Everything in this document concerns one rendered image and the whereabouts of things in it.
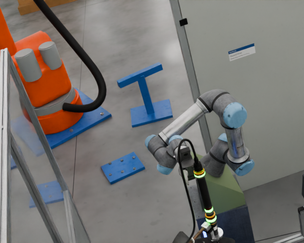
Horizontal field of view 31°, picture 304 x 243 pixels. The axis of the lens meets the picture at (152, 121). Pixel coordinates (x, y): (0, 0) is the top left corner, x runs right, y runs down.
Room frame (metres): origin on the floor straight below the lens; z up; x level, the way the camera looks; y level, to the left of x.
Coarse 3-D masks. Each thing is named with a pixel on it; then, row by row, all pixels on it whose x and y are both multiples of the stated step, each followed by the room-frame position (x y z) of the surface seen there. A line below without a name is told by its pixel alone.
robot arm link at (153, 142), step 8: (200, 96) 2.36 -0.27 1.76; (208, 96) 2.32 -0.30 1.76; (200, 104) 2.32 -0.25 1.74; (208, 104) 2.31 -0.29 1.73; (184, 112) 2.34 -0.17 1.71; (192, 112) 2.31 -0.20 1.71; (200, 112) 2.30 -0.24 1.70; (208, 112) 2.31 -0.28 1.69; (176, 120) 2.32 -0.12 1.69; (184, 120) 2.29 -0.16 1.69; (192, 120) 2.29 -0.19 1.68; (168, 128) 2.29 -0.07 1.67; (176, 128) 2.28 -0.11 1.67; (184, 128) 2.28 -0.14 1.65; (152, 136) 2.31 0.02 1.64; (160, 136) 2.28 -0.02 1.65; (168, 136) 2.27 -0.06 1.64; (152, 144) 2.26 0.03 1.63; (160, 144) 2.25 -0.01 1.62; (168, 144) 2.26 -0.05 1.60; (152, 152) 2.23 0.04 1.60
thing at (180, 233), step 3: (180, 231) 1.82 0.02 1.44; (177, 234) 1.80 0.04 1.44; (180, 234) 1.80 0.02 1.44; (183, 234) 1.81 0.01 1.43; (177, 237) 1.79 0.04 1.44; (180, 237) 1.79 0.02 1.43; (183, 237) 1.79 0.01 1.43; (186, 237) 1.80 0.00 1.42; (174, 240) 1.77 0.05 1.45; (177, 240) 1.77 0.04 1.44; (180, 240) 1.78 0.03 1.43; (183, 240) 1.78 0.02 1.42; (186, 240) 1.78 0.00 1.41
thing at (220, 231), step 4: (208, 224) 1.70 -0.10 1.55; (208, 228) 1.69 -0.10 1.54; (212, 228) 1.69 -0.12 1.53; (220, 228) 1.74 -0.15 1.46; (208, 232) 1.68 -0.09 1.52; (212, 232) 1.70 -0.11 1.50; (220, 232) 1.72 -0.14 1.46; (208, 236) 1.70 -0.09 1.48; (212, 236) 1.69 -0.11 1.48; (216, 236) 1.70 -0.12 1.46; (220, 236) 1.70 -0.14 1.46; (212, 240) 1.70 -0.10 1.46; (216, 240) 1.69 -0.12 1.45
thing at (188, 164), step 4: (184, 160) 2.01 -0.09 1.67; (188, 160) 2.00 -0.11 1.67; (192, 160) 1.99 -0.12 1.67; (184, 164) 1.98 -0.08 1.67; (188, 164) 1.97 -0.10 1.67; (192, 164) 1.96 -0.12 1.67; (188, 168) 1.96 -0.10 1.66; (192, 168) 1.96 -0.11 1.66; (188, 172) 1.96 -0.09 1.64; (192, 172) 1.96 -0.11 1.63; (188, 176) 1.96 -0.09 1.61; (192, 176) 1.96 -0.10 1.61; (188, 180) 1.95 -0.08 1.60
